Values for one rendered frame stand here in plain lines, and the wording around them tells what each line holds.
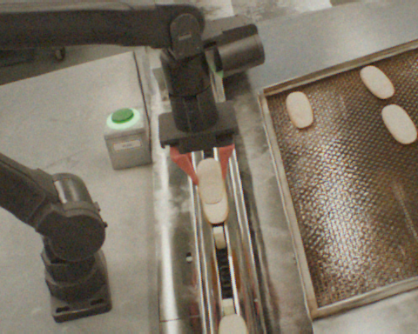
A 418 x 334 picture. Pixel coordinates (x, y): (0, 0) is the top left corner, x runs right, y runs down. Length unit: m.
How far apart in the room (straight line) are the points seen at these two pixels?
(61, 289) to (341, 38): 0.82
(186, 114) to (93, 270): 0.26
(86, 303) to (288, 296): 0.28
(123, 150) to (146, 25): 0.43
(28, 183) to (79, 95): 0.61
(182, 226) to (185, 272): 0.09
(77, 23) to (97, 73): 0.74
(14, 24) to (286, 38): 0.85
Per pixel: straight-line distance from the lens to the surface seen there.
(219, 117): 1.01
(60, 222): 0.97
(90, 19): 0.88
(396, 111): 1.15
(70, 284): 1.06
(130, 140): 1.28
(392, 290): 0.91
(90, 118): 1.47
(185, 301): 1.00
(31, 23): 0.87
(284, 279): 1.06
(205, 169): 1.08
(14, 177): 0.95
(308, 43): 1.58
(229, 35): 0.95
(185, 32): 0.91
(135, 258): 1.14
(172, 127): 1.01
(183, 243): 1.08
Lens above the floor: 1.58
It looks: 37 degrees down
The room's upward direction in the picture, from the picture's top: 12 degrees counter-clockwise
